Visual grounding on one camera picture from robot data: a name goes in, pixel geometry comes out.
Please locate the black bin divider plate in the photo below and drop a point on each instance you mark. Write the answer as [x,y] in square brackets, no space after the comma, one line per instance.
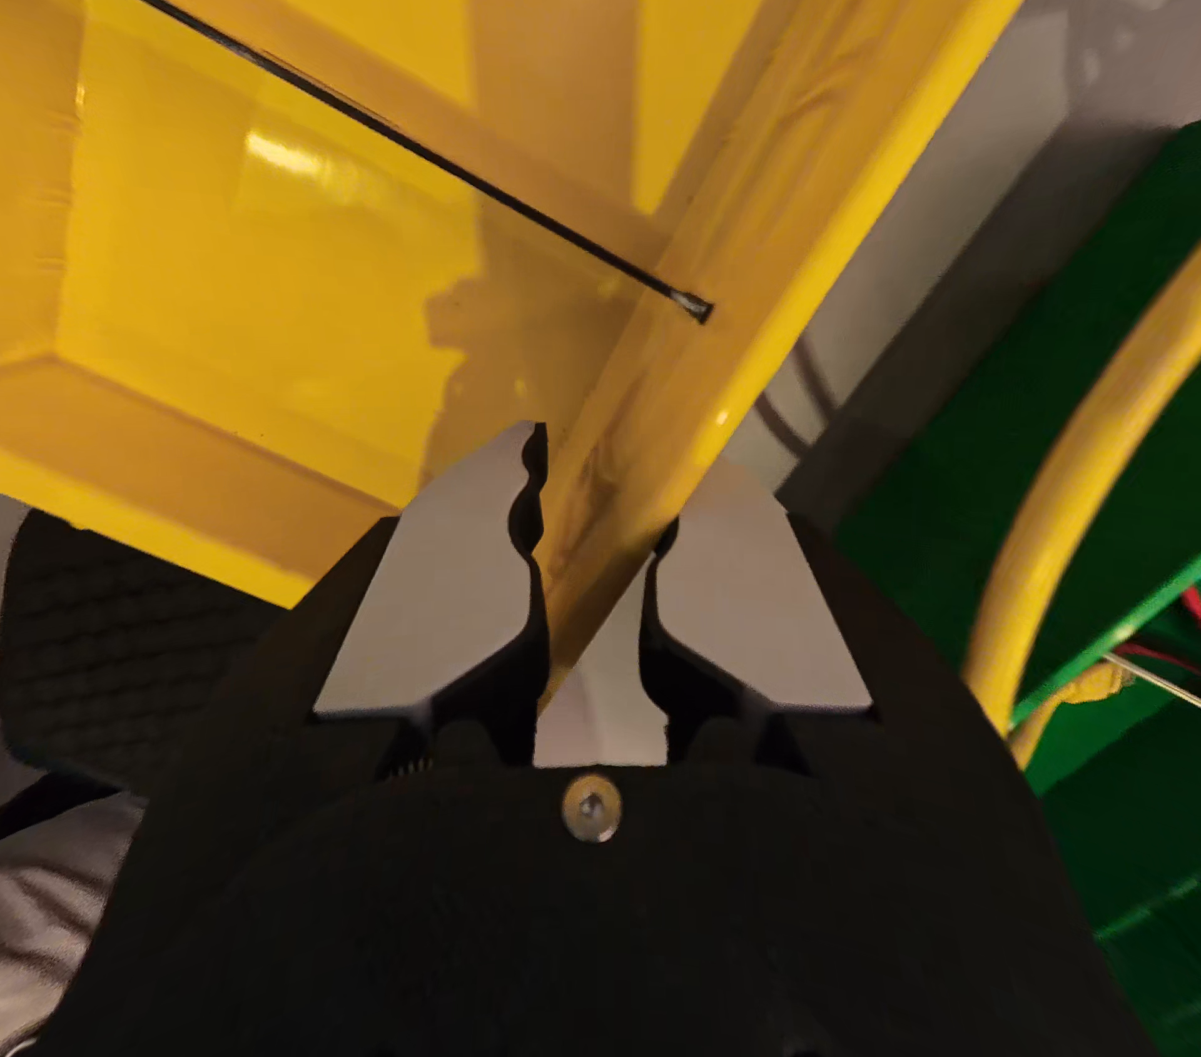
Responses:
[692,308]

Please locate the green plastic bin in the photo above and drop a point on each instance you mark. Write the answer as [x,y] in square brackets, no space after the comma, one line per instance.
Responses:
[985,466]

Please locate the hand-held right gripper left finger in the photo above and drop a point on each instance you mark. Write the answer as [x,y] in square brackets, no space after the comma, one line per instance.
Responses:
[432,607]

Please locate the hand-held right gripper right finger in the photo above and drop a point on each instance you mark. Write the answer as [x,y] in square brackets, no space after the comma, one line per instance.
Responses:
[759,607]

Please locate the yellow plastic bin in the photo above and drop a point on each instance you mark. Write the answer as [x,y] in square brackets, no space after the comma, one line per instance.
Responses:
[281,232]

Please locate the black mesh wrist pad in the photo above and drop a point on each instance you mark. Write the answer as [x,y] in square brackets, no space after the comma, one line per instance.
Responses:
[94,653]

